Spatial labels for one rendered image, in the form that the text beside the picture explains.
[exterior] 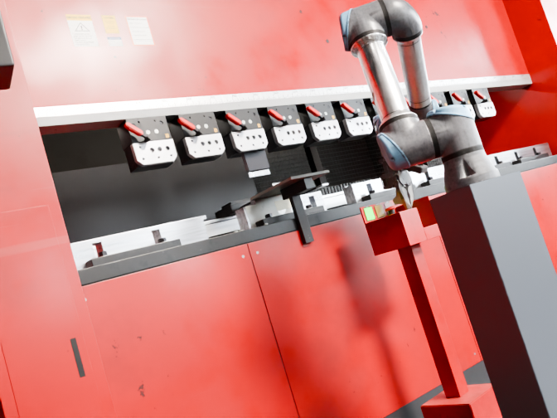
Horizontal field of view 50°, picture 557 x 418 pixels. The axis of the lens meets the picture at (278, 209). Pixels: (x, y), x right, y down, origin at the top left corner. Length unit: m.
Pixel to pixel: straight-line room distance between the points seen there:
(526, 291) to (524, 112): 2.45
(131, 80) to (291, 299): 0.93
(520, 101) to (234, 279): 2.56
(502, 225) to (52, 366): 1.19
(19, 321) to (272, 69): 1.42
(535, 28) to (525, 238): 2.44
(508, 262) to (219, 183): 1.54
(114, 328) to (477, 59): 2.56
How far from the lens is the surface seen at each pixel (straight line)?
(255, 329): 1.97
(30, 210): 1.65
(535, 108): 3.98
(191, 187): 2.72
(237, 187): 2.84
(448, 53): 3.40
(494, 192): 1.66
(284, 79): 2.50
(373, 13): 1.88
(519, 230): 1.68
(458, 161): 1.69
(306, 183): 2.07
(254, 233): 2.03
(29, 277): 1.61
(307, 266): 2.13
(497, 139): 4.12
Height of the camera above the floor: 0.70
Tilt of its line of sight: 6 degrees up
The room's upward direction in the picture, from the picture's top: 17 degrees counter-clockwise
